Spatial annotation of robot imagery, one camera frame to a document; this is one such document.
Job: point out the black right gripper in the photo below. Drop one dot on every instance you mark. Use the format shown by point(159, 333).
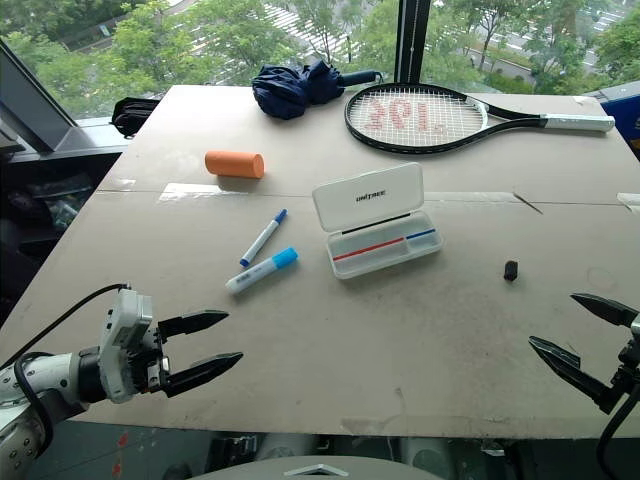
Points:
point(631, 362)

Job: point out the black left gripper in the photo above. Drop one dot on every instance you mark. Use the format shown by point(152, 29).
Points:
point(150, 362)

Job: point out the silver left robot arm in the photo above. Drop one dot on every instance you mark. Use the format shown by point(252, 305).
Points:
point(47, 372)

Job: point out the white open pencil case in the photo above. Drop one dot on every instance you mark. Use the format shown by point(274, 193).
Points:
point(380, 220)

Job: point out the thick light-blue capped marker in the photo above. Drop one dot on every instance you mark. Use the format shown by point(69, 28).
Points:
point(262, 270)

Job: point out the small black cap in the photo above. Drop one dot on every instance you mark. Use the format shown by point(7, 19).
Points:
point(510, 270)

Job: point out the thin blue marker pen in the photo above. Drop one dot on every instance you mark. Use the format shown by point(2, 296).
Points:
point(262, 237)

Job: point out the grey robot torso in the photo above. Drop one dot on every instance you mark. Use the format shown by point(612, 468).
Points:
point(320, 469)

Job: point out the orange foam cylinder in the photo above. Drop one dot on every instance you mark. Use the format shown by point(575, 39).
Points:
point(234, 164)

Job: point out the blue box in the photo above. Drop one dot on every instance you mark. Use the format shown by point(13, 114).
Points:
point(622, 117)

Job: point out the black bag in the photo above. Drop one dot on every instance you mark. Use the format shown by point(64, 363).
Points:
point(131, 115)

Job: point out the black white tennis racket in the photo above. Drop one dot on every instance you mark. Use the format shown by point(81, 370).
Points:
point(420, 117)

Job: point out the navy folded umbrella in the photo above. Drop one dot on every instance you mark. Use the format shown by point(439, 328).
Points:
point(300, 87)

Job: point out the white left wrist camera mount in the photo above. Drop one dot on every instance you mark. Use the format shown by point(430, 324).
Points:
point(125, 325)

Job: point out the black window frame post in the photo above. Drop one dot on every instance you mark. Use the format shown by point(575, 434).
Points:
point(412, 40)

